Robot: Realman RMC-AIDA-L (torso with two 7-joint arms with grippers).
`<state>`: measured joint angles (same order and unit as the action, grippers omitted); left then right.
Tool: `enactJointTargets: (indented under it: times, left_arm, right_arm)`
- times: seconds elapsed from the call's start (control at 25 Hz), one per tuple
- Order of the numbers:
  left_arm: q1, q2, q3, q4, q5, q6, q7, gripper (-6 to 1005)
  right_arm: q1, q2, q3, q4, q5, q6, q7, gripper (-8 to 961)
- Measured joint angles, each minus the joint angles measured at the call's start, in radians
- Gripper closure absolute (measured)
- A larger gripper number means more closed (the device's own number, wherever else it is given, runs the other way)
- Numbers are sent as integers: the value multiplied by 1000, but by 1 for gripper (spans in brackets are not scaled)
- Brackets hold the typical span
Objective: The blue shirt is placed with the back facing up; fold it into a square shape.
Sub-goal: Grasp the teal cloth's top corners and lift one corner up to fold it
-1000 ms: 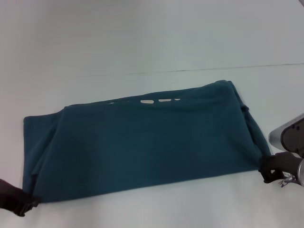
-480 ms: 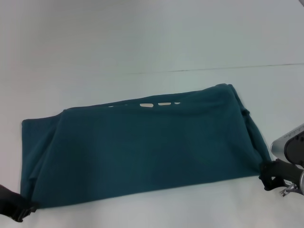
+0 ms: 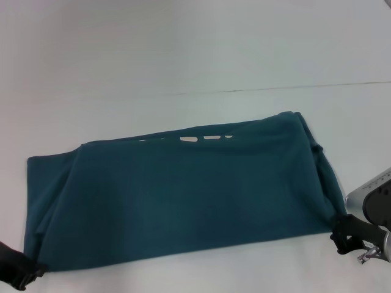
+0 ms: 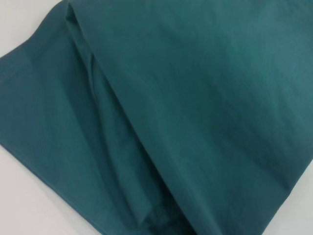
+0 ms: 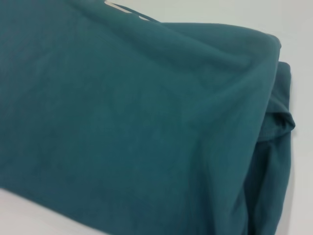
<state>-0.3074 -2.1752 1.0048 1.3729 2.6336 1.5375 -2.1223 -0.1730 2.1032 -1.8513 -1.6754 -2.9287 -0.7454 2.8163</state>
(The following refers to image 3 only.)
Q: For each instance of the teal blue shirt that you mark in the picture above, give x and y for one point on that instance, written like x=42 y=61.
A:
x=183 y=189

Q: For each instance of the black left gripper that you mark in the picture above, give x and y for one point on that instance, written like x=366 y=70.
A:
x=13 y=268

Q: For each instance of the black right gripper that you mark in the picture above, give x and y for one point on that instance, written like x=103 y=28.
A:
x=362 y=236

